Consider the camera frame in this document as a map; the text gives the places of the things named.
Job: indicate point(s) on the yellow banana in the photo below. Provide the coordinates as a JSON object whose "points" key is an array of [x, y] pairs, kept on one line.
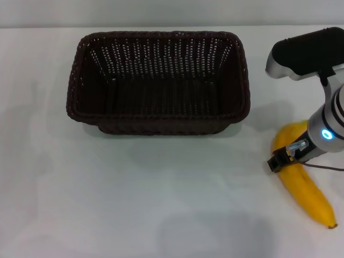
{"points": [[306, 193]]}

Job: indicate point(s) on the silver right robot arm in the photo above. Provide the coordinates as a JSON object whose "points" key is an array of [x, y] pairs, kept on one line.
{"points": [[325, 118]]}

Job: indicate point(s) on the black woven rectangular basket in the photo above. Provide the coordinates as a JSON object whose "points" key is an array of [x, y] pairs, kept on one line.
{"points": [[161, 107]]}

